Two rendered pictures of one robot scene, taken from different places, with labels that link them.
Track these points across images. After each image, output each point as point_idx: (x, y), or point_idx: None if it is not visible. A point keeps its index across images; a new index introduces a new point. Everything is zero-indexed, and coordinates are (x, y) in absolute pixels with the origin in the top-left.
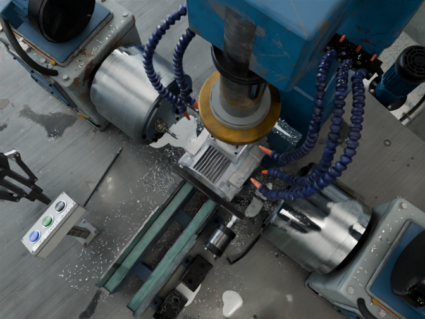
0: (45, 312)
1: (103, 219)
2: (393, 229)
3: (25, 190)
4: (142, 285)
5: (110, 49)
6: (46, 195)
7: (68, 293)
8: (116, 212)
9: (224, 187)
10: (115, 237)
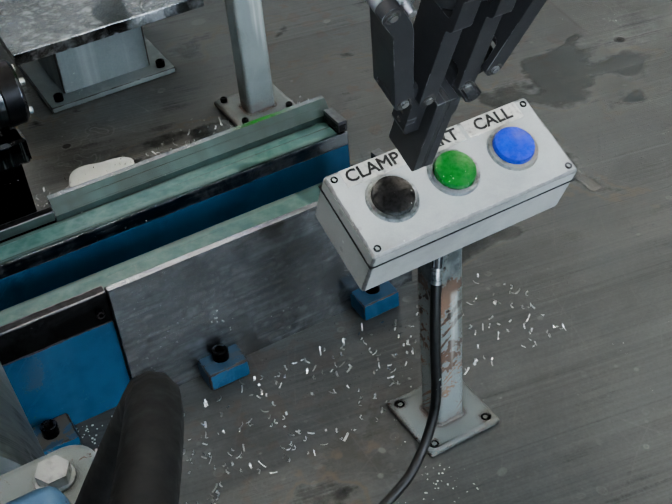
0: (624, 259)
1: (361, 436)
2: None
3: (444, 81)
4: (275, 157)
5: None
6: (409, 163)
7: (542, 282)
8: (305, 445)
9: None
10: (340, 376)
